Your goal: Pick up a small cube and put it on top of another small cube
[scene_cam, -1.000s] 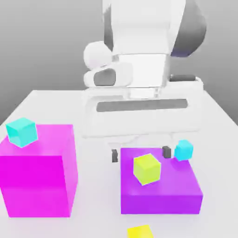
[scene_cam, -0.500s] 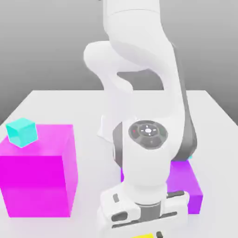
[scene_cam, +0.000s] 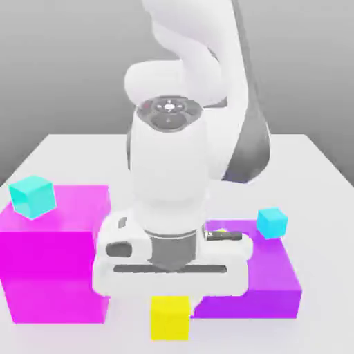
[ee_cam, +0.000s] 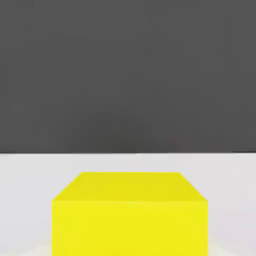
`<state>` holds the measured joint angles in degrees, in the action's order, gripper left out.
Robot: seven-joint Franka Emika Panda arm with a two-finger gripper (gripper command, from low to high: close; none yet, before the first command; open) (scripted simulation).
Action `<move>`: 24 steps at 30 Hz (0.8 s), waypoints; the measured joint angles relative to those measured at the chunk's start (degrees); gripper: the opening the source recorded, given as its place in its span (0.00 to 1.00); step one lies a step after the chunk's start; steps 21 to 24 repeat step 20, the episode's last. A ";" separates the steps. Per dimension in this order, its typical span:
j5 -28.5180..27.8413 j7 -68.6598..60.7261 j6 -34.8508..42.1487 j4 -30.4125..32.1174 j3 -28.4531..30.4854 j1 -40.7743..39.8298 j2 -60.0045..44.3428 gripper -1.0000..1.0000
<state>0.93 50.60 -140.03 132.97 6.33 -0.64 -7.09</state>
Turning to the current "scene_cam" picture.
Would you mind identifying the small yellow cube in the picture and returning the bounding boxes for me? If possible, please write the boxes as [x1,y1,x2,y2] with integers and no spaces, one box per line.
[150,295,191,342]

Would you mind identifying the large purple box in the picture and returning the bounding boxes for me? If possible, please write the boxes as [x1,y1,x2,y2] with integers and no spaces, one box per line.
[190,219,303,319]

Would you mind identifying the large magenta box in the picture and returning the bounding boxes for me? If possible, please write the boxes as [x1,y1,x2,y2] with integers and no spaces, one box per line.
[0,184,111,325]

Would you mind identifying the small sky blue cube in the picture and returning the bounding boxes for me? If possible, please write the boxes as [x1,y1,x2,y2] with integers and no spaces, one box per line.
[256,207,289,240]

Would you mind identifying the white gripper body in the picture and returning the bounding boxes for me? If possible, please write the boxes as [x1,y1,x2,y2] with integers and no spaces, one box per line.
[91,255,249,299]

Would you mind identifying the small turquoise cube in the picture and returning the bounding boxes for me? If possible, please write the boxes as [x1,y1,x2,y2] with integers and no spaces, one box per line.
[8,174,58,221]

